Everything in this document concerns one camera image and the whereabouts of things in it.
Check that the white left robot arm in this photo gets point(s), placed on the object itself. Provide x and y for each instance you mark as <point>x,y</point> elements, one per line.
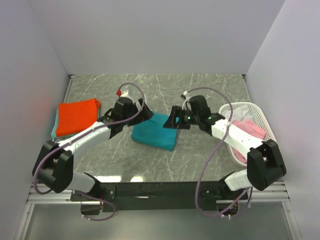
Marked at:
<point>54,166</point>

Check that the white plastic laundry basket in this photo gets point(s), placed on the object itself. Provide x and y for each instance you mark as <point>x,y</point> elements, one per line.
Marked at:
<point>257,117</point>

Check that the folded orange t shirt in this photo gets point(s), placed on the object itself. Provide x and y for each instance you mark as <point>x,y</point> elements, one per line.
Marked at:
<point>75,118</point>

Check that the folded light teal t shirt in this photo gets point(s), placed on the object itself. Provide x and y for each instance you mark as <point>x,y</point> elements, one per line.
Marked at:
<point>53,127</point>

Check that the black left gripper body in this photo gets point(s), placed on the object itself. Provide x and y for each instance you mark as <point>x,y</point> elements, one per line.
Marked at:
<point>133,111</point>

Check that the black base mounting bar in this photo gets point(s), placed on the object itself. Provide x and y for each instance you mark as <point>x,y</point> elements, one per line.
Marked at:
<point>128,196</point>

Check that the pink t shirt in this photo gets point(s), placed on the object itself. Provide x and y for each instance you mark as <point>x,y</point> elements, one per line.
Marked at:
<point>251,128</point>

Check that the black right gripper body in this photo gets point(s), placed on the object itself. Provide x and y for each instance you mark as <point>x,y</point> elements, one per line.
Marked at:
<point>193,118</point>

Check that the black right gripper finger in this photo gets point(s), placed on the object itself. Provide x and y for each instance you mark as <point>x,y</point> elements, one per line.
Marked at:
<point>172,122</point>
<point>175,114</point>

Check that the white t shirt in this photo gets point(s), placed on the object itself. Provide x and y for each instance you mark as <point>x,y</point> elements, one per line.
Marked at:
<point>240,113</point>

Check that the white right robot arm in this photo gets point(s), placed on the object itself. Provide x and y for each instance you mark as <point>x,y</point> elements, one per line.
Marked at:
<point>264,161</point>

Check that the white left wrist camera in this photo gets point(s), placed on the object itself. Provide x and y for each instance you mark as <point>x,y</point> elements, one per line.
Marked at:
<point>123,93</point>

